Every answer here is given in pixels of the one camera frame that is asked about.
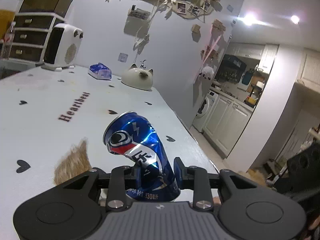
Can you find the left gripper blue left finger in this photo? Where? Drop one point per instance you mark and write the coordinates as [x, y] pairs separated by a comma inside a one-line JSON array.
[[139, 172]]

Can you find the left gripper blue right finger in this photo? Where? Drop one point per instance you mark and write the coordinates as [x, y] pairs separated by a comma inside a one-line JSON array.
[[180, 173]]

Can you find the crushed blue soda can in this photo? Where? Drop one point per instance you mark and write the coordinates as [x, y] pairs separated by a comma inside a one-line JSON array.
[[132, 136]]

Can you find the orange cat fur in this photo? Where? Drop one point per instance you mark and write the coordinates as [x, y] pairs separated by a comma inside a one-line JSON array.
[[74, 163]]

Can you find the white washing machine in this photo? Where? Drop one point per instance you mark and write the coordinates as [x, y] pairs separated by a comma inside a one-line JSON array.
[[204, 110]]

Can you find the white kitchen cabinets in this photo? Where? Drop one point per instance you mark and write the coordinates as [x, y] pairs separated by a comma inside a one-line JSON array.
[[226, 122]]

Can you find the white cat-shaped ceramic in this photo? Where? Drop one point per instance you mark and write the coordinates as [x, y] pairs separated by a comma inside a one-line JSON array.
[[138, 78]]

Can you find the blue tissue pack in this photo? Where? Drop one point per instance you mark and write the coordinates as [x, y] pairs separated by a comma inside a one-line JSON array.
[[100, 71]]

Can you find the white space heater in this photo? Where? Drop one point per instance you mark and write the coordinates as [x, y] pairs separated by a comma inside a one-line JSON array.
[[62, 47]]

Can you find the drawer cabinet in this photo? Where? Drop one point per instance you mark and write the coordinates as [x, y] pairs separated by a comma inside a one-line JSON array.
[[32, 32]]

